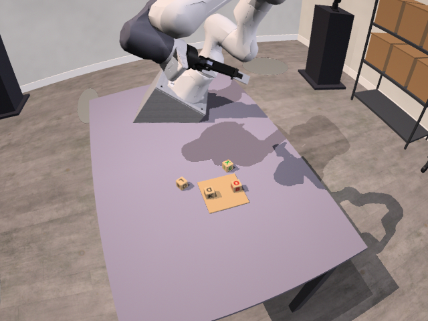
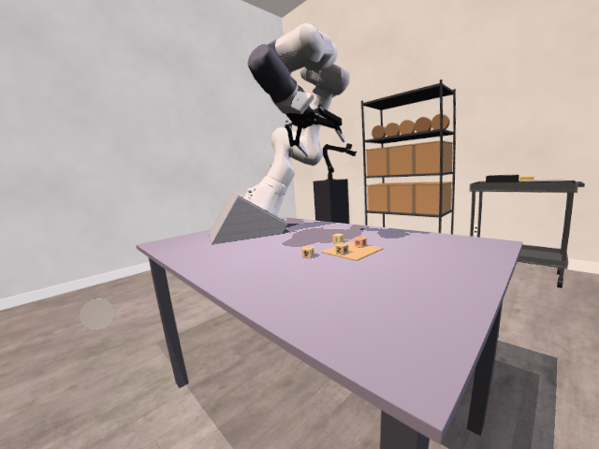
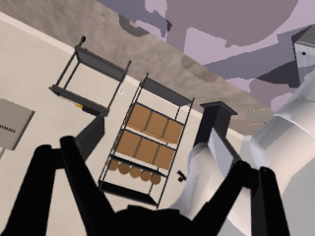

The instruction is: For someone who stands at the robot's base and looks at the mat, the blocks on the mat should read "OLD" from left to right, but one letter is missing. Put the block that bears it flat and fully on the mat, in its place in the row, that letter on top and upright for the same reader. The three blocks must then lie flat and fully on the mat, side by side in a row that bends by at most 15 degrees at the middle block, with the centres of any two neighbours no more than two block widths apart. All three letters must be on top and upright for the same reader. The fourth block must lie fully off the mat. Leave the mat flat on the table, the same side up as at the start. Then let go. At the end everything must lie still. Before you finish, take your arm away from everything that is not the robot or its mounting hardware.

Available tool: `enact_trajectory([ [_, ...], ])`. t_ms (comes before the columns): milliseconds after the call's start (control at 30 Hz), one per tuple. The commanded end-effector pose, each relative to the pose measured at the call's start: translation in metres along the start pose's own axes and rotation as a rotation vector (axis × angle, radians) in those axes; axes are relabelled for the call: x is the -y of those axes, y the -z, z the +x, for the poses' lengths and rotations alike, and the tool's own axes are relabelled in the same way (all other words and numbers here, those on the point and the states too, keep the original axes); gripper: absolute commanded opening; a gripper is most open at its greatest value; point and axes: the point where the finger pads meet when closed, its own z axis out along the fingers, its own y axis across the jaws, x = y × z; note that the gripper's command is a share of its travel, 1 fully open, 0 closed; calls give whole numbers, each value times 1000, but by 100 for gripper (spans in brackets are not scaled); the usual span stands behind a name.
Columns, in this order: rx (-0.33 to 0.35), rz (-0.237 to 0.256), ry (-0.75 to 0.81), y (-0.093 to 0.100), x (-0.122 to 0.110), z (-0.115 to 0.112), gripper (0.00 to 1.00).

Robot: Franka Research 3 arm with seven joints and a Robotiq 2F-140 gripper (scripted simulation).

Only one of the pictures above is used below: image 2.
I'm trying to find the tan flat mat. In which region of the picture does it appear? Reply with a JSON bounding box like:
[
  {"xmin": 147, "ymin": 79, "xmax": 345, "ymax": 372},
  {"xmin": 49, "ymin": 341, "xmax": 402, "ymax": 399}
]
[{"xmin": 321, "ymin": 242, "xmax": 383, "ymax": 261}]

